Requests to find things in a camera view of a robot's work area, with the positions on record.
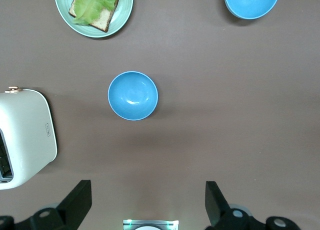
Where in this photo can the cream white toaster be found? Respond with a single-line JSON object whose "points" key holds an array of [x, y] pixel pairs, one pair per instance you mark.
{"points": [[27, 129]]}

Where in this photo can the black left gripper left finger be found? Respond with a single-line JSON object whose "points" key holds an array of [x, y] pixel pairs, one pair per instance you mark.
{"points": [[75, 207]]}

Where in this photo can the light green plate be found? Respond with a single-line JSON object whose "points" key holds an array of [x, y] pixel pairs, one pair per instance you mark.
{"points": [[120, 17]]}

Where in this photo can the toast slice with dark crust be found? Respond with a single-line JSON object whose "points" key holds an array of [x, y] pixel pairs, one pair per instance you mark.
{"points": [[105, 19]]}

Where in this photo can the blue bowl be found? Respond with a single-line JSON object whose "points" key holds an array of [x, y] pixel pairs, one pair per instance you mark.
{"points": [[132, 96], [250, 2]]}

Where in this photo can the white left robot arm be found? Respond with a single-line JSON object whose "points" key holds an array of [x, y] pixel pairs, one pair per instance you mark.
{"points": [[147, 228]]}

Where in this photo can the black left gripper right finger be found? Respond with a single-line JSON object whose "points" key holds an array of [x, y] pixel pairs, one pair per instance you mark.
{"points": [[217, 210]]}

